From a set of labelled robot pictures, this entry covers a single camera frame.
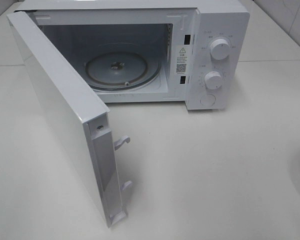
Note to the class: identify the round white door button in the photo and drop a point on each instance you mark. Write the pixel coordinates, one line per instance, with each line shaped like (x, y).
(208, 100)

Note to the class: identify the glass microwave turntable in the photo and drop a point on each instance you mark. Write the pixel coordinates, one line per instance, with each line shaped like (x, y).
(121, 70)

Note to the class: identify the white microwave oven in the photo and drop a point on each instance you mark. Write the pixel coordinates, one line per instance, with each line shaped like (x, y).
(84, 29)

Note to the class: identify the white microwave knob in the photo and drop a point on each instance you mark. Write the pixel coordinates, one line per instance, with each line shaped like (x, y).
(219, 48)
(213, 80)

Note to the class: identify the white warning label sticker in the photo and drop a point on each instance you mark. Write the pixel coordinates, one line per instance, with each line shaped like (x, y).
(182, 56)

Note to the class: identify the white microwave door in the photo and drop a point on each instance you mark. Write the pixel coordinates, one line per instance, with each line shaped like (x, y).
(77, 116)

